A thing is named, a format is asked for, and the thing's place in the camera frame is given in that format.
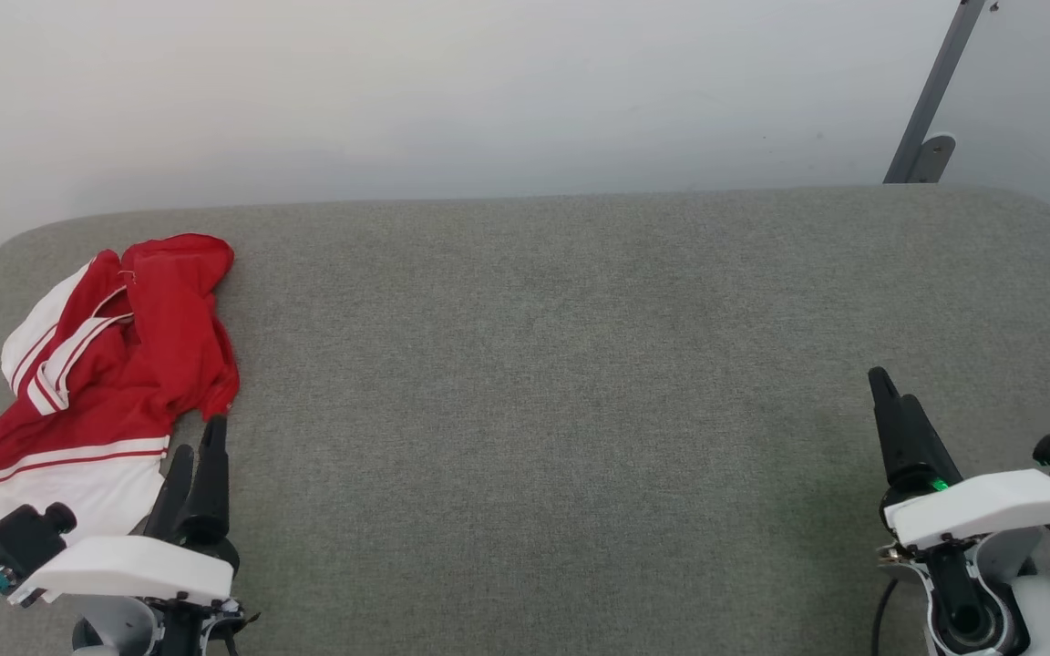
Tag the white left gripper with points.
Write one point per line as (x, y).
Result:
(133, 569)

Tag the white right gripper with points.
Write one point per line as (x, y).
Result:
(990, 510)

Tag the red and white garment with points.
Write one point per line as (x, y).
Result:
(169, 346)

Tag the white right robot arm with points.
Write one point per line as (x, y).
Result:
(1035, 610)

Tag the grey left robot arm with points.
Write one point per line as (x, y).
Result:
(115, 629)

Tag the grey metal pole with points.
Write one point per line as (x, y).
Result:
(940, 82)

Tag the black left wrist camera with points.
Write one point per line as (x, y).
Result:
(19, 542)

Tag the grey metal pole bracket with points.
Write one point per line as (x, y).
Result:
(935, 157)

